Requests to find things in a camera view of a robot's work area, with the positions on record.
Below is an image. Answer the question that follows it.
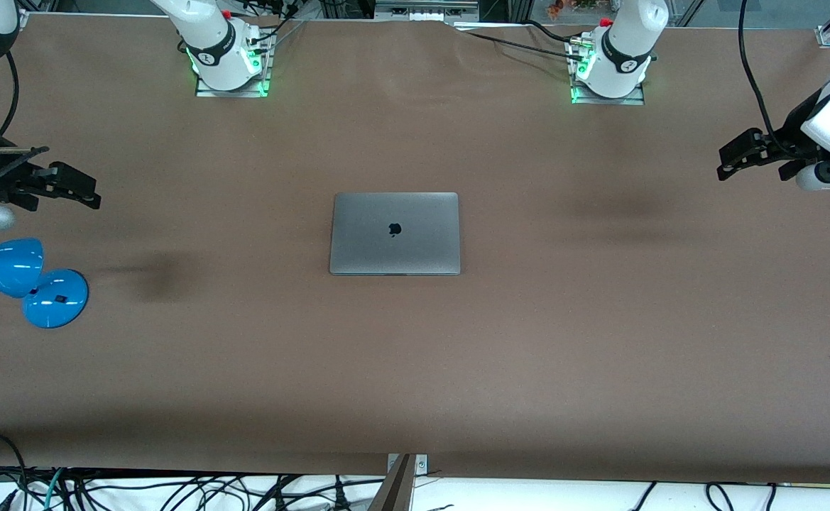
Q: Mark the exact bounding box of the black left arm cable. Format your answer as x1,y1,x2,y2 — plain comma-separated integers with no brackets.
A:
738,0,785,158

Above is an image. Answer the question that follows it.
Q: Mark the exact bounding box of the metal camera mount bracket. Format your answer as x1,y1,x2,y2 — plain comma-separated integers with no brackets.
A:
368,454,429,511

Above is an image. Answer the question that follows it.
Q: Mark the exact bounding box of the grey power strip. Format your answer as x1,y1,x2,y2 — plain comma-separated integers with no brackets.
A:
375,0,480,22

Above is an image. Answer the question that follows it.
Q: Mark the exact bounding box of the grey aluminium laptop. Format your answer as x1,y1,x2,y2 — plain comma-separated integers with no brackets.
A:
328,191,462,277

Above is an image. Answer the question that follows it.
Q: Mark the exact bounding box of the teal cable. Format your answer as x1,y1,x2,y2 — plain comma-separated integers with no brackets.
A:
42,467,66,511

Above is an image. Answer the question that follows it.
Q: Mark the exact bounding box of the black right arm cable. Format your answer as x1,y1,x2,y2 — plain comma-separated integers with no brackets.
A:
0,51,21,137

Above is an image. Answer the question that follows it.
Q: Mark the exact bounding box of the black cable on table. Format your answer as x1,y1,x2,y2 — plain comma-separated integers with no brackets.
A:
457,20,586,65

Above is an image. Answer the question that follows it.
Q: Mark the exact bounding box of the orange decorative item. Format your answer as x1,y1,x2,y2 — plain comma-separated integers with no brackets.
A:
545,0,600,19

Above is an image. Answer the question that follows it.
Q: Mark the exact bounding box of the blue desk lamp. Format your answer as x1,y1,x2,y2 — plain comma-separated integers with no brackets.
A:
0,238,91,329

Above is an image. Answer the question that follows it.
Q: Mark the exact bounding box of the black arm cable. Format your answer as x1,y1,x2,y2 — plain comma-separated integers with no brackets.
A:
0,51,21,137
738,0,785,158

